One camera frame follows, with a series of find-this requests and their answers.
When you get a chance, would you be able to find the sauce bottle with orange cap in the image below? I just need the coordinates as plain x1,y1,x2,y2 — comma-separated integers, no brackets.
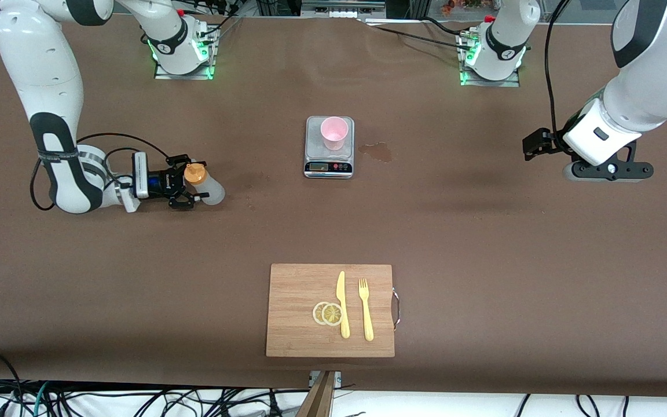
184,163,226,206

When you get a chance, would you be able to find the pink plastic cup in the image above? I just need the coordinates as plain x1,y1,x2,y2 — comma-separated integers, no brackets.
320,116,349,151

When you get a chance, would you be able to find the silver digital kitchen scale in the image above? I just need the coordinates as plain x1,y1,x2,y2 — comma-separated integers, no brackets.
303,116,356,179

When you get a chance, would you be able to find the wooden cutting board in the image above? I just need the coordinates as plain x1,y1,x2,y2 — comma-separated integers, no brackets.
266,264,395,358

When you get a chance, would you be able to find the liquid puddle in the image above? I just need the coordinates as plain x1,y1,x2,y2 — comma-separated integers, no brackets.
359,142,393,163

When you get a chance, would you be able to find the yellow plastic knife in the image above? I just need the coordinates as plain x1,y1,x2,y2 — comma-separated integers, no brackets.
336,270,350,339

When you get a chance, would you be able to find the yellow plastic fork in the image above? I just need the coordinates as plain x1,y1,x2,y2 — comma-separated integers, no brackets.
358,278,375,342

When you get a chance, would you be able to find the white power strip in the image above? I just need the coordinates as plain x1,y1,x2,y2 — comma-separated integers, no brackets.
302,0,387,20

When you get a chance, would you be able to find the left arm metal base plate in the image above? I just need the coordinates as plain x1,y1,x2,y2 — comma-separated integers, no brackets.
459,29,521,88

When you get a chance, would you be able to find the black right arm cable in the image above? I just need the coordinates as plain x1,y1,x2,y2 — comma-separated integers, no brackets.
30,131,171,213

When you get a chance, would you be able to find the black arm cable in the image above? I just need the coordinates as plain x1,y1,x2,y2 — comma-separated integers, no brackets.
30,131,171,213
544,0,571,137

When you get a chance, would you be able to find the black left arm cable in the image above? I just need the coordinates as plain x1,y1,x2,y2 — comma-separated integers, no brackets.
544,0,571,137

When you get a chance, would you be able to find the black cable across table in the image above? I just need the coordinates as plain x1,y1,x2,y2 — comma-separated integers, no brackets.
362,16,468,52

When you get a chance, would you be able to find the metal post bracket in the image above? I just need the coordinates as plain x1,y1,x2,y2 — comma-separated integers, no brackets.
309,371,343,389

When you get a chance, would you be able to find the wooden post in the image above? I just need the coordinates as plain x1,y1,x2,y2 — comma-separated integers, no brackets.
296,371,335,417

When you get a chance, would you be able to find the teal cable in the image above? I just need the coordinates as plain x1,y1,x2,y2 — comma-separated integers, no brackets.
31,381,50,417

